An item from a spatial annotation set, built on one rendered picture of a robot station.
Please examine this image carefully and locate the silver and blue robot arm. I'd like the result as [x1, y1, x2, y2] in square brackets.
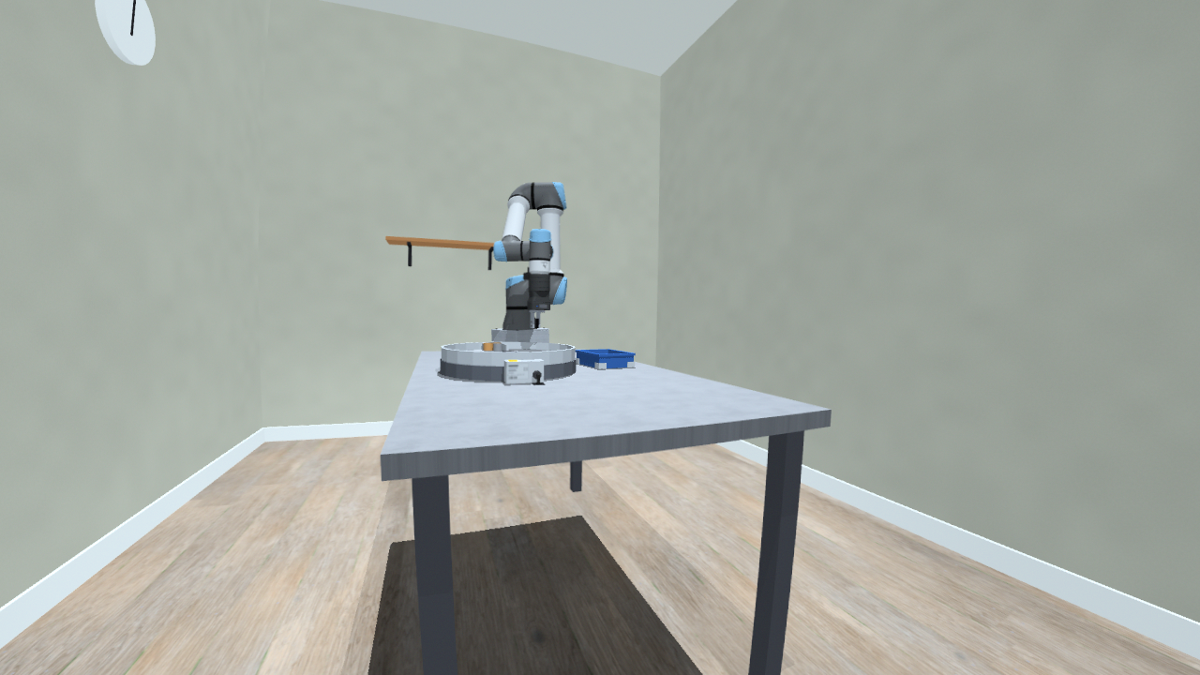
[493, 183, 568, 330]

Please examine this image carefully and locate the blue open crate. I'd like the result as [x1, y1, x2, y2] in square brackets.
[576, 350, 636, 369]

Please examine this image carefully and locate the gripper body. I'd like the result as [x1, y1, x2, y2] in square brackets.
[523, 261, 550, 310]

